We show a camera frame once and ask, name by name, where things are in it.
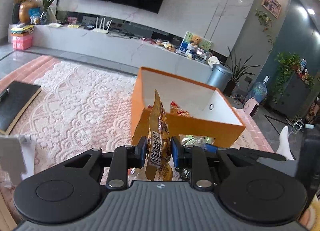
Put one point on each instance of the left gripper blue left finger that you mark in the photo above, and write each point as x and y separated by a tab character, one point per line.
124	158

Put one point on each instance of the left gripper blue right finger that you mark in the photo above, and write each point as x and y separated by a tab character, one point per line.
191	162

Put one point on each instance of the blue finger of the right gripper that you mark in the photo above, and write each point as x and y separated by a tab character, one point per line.
248	153

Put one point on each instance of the clear hawthorn ball packet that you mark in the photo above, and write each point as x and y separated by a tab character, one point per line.
194	140

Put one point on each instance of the gold brown snack packet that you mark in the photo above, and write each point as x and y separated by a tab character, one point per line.
159	145

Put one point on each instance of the red striped crisps bag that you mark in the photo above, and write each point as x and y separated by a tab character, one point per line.
175	109

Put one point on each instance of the white sock foot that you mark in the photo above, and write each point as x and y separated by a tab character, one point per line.
284	146

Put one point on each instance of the orange cardboard box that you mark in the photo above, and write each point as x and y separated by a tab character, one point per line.
192	108

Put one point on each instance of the pink small heater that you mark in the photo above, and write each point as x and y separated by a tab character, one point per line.
251	107

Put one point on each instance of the blue water bottle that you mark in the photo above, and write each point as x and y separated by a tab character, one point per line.
259	90

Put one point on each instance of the dark grey side cabinet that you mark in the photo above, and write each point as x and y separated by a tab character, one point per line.
290	102

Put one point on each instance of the grey metal trash bin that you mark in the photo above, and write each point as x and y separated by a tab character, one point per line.
219	77

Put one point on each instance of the tall leafy floor plant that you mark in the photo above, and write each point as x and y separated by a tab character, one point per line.
238	69

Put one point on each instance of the teddy bear gift set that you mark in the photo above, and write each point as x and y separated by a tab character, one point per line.
194	45

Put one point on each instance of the white tv cabinet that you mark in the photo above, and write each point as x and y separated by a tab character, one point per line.
114	52

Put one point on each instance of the snack pile on cabinet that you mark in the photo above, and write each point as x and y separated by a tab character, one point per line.
167	45

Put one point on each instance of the black notebook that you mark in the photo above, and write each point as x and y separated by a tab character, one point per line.
15	99

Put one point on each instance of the white router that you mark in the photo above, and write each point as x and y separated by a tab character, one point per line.
102	26

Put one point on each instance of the pink storage box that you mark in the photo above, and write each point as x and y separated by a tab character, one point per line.
22	41

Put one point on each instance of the potted green plant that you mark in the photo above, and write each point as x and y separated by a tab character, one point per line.
48	14

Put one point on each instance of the orange vase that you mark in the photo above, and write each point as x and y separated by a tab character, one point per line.
25	6

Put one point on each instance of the framed wall picture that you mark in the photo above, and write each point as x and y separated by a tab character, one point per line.
273	6

